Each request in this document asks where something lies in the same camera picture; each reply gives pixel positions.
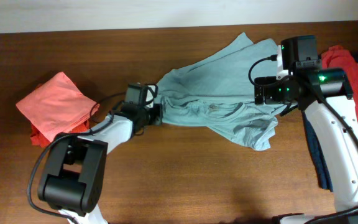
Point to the light blue t-shirt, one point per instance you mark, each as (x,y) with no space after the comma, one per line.
(216,93)

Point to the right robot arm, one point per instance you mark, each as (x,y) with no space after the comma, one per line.
(325,97)

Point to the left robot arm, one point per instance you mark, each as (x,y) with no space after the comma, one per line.
(72,178)

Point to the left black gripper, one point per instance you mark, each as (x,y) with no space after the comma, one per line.
(158,115)

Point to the dark navy garment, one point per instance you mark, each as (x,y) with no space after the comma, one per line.
(316,153)

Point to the folded salmon pink shirt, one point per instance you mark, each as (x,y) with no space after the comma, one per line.
(57,106)

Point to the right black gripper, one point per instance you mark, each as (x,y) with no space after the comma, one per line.
(270,97)

